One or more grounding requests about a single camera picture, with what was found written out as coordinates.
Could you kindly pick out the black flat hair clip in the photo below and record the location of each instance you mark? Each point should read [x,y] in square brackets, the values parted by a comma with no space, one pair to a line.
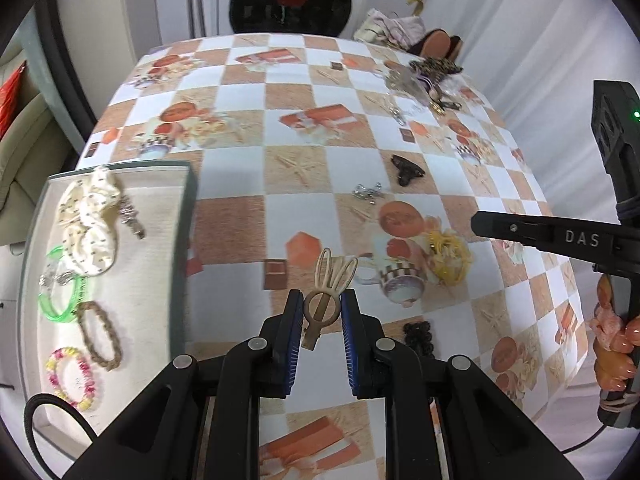
[451,104]

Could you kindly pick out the black claw clip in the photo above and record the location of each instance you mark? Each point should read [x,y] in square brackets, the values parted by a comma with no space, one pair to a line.
[406,169]

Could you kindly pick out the person's right hand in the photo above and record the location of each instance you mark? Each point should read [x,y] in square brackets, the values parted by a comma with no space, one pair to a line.
[612,365]

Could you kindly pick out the dark brown slipper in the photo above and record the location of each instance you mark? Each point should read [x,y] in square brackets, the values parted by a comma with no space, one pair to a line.
[454,45]

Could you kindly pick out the red cushion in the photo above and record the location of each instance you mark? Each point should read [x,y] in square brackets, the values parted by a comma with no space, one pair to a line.
[10,100]

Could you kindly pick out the white jewelry tray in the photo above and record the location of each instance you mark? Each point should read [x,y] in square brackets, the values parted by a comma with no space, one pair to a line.
[150,240]

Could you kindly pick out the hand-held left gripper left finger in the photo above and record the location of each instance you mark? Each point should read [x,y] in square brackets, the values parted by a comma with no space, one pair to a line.
[295,340]

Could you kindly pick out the pile of pale clothes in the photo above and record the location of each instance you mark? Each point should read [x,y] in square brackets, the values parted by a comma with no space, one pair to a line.
[390,27]

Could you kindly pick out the tan sole slipper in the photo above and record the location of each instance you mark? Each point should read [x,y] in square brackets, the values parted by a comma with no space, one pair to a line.
[432,44]

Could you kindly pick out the grey star hair claw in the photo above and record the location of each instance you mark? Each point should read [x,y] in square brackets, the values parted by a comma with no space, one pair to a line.
[400,81]

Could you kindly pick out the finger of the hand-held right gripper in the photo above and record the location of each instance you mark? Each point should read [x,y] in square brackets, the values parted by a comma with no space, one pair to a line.
[540,235]

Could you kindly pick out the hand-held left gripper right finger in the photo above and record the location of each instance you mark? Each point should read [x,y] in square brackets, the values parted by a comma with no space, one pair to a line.
[350,340]

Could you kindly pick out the silver rhinestone hair clip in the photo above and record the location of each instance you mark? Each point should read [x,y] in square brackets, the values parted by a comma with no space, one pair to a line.
[132,217]

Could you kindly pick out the gold earrings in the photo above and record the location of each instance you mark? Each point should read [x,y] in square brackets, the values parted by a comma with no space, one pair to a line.
[436,106]

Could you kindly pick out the leopard print scrunchie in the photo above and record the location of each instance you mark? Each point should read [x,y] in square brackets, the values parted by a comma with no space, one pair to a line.
[435,66]

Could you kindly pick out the black beaded hair clip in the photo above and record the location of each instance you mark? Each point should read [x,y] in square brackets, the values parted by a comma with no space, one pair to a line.
[417,337]

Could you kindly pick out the yellow clothes hanger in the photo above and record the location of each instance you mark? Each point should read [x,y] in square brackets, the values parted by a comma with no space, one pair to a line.
[416,5]

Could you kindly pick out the beige bunny hair clip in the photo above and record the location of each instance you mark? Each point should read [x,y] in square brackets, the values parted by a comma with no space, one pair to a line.
[320,310]

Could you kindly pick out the neon green bangle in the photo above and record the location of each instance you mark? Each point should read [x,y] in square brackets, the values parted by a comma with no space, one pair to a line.
[62,315]

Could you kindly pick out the cream polka dot scrunchie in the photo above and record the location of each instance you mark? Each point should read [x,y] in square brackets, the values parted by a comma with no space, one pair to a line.
[90,230]

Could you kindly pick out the beige sofa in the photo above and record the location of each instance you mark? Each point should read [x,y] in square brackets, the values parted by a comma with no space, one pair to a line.
[25,150]

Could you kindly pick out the small silver charm clip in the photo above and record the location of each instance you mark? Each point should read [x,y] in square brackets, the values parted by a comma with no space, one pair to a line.
[56,277]

